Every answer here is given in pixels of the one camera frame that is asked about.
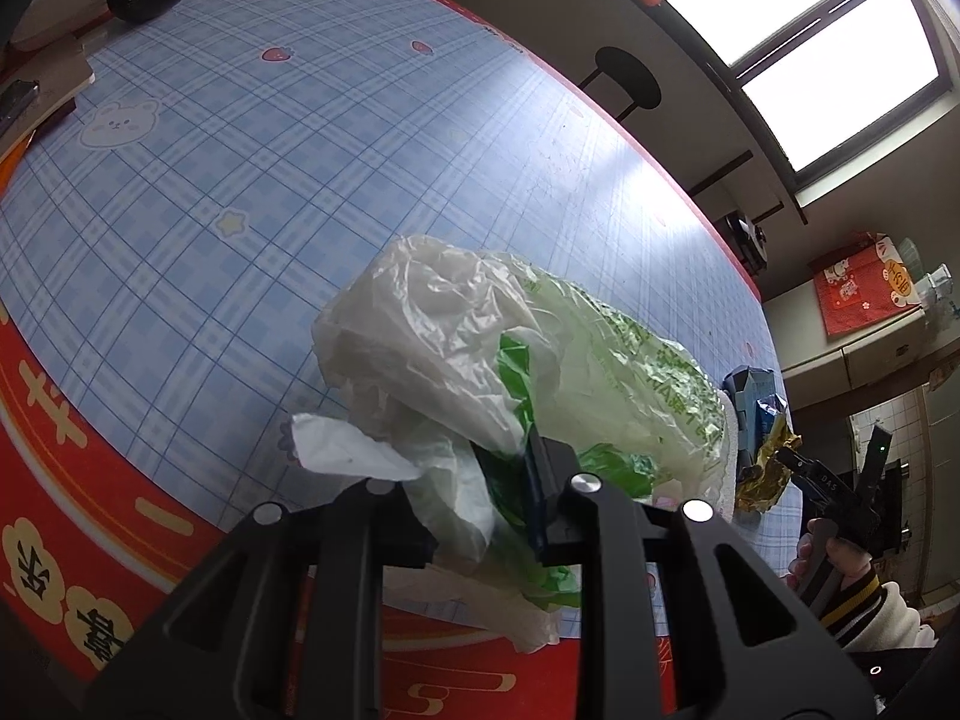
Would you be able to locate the blue carton box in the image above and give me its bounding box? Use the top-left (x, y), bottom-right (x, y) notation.
top-left (722, 366), bottom-right (786, 476)

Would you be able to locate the white green plastic bag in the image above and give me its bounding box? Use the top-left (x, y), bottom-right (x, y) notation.
top-left (291, 236), bottom-right (736, 652)

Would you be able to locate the striped white sleeve forearm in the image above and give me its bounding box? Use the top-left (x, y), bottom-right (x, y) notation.
top-left (820, 571), bottom-right (937, 653)

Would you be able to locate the person's right hand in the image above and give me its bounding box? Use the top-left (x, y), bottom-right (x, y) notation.
top-left (781, 515), bottom-right (875, 602)

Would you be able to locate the gold foil wrapper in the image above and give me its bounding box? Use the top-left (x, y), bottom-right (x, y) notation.
top-left (736, 413), bottom-right (802, 514)

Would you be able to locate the cream refrigerator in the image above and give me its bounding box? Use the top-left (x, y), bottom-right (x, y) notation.
top-left (763, 281), bottom-right (958, 413)

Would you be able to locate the red hanging cloth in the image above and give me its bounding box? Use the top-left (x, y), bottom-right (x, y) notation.
top-left (812, 234), bottom-right (919, 340)

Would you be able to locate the electric pressure cooker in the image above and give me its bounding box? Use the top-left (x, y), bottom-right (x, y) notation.
top-left (719, 211), bottom-right (768, 277)

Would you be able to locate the blue plaid tablecloth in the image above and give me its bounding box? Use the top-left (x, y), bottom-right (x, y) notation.
top-left (2, 0), bottom-right (776, 683)

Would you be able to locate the window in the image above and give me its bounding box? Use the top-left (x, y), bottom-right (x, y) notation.
top-left (631, 0), bottom-right (958, 210)

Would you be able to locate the black round stool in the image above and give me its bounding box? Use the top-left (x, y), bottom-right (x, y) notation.
top-left (578, 46), bottom-right (662, 124)

